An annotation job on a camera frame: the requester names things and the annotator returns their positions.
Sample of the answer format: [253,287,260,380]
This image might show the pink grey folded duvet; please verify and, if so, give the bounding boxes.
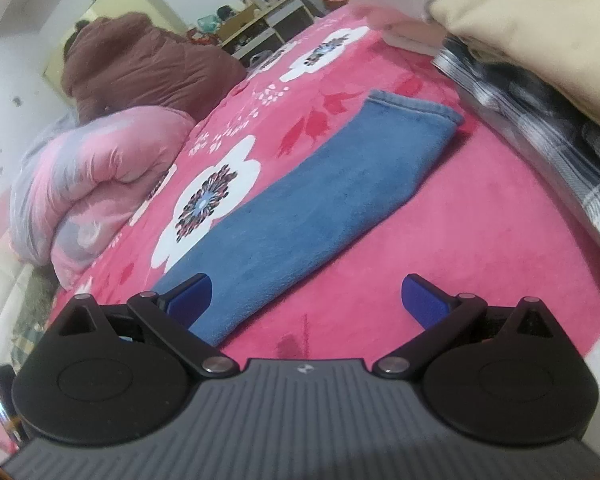
[9,106,196,289]

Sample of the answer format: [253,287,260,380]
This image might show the cluttered white shelf desk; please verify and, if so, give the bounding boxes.
[187,0,324,68]

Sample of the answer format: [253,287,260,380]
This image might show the cardboard box on desk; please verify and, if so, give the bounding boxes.
[215,4,261,42]

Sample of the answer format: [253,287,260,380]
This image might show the blue denim jeans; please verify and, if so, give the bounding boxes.
[155,90,463,346]

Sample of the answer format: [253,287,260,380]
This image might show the pale yellow wardrobe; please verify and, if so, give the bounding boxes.
[43,0,188,104]

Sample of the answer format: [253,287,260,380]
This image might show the green floral pillow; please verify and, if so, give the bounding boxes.
[20,266,59,328]

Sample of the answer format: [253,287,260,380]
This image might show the pink floral bed blanket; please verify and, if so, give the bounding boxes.
[76,10,600,380]

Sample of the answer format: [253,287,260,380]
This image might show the plaid pillow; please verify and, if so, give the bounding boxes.
[10,322,48,372]

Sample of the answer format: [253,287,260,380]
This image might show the patterned folded cloth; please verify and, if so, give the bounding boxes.
[434,36,600,236]

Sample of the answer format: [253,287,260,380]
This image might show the white pink headboard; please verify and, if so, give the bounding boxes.
[0,194,37,371]

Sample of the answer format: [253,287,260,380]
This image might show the person in mauve jacket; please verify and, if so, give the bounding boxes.
[60,12,247,124]

